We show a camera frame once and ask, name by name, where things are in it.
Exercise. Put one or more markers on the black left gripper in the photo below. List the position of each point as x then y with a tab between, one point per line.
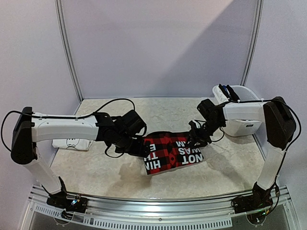
137	151

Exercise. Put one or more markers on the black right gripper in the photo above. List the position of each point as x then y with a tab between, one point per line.
196	134

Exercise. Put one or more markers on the red black plaid flannel shirt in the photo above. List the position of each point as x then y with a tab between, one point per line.
168	151

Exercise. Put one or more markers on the white and green t-shirt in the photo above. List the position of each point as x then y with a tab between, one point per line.
72	144

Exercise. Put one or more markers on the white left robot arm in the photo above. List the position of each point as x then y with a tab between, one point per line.
31	128

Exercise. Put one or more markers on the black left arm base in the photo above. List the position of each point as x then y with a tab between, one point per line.
61	200

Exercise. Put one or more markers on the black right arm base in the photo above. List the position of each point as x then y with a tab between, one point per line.
260	198

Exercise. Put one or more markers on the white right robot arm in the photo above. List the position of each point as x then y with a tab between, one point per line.
277	123

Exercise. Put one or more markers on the white plastic laundry basket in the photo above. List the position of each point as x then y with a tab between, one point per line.
236	128

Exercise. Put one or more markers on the dark patterned clothes pile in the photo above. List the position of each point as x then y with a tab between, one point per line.
229	92

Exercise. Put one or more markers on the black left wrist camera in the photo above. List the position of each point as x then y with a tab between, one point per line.
134	123

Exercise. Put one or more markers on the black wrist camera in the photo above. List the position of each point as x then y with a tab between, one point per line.
206	109
134	123

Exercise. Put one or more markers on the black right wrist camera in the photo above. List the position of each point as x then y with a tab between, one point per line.
206	109

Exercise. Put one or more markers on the aluminium front rail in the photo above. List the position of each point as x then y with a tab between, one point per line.
205	213

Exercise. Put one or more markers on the left aluminium frame post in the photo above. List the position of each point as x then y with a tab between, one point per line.
67	49

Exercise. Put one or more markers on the aluminium frame post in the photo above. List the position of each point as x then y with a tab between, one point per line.
253	41
67	49

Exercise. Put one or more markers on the right aluminium frame post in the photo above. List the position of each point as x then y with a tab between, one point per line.
253	41

